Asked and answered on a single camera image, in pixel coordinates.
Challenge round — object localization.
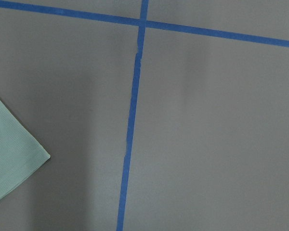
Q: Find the green long-sleeve shirt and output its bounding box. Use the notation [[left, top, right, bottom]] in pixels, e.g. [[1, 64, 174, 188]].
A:
[[0, 100, 51, 200]]

